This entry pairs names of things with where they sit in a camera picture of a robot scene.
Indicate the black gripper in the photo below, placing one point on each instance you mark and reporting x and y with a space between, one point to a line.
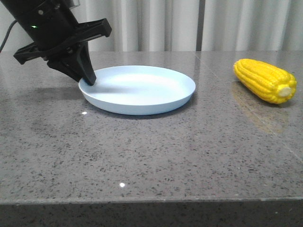
56 34

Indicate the light blue round plate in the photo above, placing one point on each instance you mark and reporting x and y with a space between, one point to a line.
138 90

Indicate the yellow corn cob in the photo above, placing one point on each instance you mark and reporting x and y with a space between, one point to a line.
268 82

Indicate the white pleated curtain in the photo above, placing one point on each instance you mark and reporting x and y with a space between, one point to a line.
196 25

